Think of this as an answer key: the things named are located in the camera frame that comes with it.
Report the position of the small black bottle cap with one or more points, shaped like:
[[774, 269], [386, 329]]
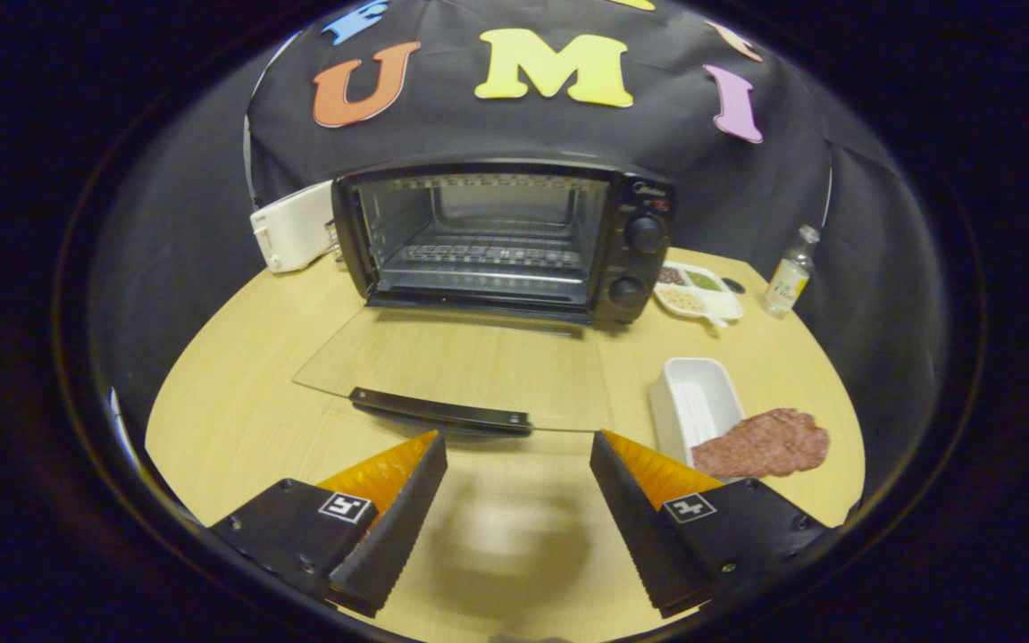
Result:
[[733, 286]]

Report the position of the clear glass bottle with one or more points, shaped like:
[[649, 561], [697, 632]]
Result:
[[787, 284]]

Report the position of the black toaster oven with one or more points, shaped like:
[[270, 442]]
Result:
[[639, 266]]

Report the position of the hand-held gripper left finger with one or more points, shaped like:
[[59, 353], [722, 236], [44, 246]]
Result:
[[398, 531]]

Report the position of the white rectangular dish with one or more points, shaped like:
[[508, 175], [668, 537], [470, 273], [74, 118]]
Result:
[[693, 402]]

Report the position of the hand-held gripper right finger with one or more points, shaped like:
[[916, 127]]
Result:
[[635, 522]]

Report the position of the white bread toaster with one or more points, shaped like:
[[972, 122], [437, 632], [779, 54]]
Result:
[[296, 228]]

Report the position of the brown meat patty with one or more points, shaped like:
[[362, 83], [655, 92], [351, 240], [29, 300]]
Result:
[[765, 444]]

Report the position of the white divided spice plate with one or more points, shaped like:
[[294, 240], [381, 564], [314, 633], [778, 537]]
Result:
[[722, 304]]

